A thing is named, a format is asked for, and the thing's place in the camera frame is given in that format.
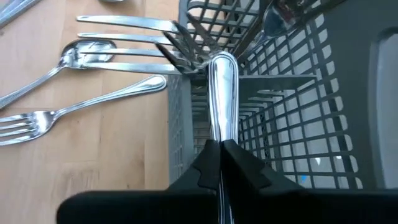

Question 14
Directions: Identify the metal wire cutlery basket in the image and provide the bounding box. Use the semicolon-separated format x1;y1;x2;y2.
167;0;398;191

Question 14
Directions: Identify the silver spoon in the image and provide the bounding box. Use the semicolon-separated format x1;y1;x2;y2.
238;0;301;60
0;39;118;110

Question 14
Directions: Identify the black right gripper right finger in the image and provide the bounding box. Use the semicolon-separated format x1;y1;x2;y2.
222;139;398;224

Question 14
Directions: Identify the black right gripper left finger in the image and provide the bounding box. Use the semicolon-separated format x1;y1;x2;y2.
57;139;221;224

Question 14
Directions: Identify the silver fork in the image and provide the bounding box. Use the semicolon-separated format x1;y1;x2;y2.
0;74;168;147
76;14;201;76
154;12;225;75

